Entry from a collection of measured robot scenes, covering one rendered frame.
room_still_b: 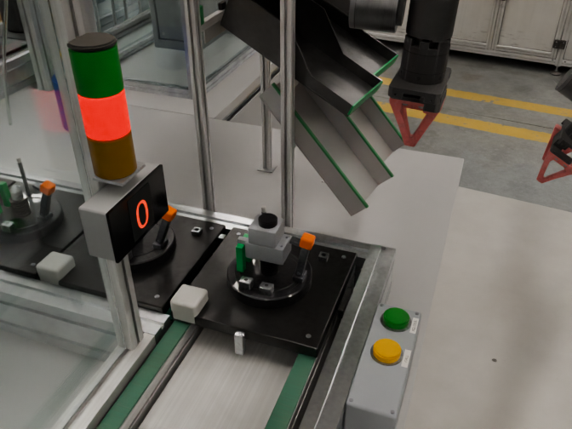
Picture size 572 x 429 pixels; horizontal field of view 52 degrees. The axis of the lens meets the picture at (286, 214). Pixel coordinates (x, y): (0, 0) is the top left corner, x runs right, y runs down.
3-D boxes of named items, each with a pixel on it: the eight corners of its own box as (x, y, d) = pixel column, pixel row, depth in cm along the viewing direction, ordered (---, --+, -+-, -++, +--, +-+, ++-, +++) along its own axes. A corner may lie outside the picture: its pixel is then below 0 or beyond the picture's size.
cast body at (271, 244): (291, 249, 95) (292, 214, 91) (283, 265, 92) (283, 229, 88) (243, 239, 98) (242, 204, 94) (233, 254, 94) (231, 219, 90)
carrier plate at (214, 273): (357, 261, 105) (357, 252, 103) (317, 358, 86) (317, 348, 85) (233, 234, 111) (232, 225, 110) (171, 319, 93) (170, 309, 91)
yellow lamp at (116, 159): (145, 163, 71) (139, 126, 68) (122, 183, 67) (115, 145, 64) (109, 156, 72) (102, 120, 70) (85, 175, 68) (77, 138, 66)
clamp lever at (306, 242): (307, 271, 95) (316, 235, 90) (303, 278, 93) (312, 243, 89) (286, 263, 96) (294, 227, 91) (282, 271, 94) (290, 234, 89)
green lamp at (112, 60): (133, 84, 65) (126, 40, 63) (107, 101, 61) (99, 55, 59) (94, 78, 67) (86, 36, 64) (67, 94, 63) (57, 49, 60)
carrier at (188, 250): (225, 233, 112) (222, 176, 105) (163, 317, 93) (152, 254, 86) (117, 209, 119) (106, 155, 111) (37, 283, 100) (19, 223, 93)
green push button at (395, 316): (410, 319, 92) (411, 310, 91) (405, 336, 89) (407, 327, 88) (385, 313, 93) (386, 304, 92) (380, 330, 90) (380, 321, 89)
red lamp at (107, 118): (139, 125, 68) (133, 85, 65) (115, 144, 64) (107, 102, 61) (102, 119, 70) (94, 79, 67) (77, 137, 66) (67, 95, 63)
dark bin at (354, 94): (377, 91, 108) (397, 59, 103) (347, 117, 99) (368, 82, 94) (259, 7, 112) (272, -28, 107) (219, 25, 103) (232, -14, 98)
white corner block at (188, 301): (210, 307, 95) (208, 288, 93) (197, 326, 91) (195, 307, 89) (184, 300, 96) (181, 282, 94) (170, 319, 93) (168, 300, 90)
